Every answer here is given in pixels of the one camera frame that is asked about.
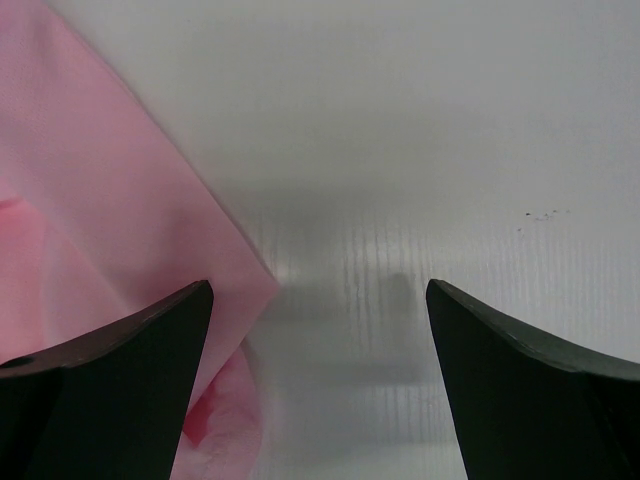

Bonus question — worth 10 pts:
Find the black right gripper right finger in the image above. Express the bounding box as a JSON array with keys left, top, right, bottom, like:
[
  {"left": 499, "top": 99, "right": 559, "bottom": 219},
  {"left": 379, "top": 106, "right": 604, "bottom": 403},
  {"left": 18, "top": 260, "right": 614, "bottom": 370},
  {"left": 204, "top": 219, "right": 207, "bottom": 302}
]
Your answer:
[{"left": 426, "top": 279, "right": 639, "bottom": 479}]

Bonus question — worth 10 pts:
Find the pink t-shirt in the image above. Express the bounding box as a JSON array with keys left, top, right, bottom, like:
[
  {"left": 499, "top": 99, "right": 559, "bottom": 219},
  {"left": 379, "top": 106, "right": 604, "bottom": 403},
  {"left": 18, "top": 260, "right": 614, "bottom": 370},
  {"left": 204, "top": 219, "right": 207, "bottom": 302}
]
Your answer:
[{"left": 1, "top": 1, "right": 277, "bottom": 479}]

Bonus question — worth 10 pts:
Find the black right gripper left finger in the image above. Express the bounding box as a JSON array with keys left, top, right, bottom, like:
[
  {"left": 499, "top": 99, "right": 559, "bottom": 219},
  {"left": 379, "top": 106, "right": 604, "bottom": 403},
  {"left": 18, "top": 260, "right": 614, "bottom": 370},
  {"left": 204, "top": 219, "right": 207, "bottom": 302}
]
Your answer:
[{"left": 1, "top": 281, "right": 214, "bottom": 480}]

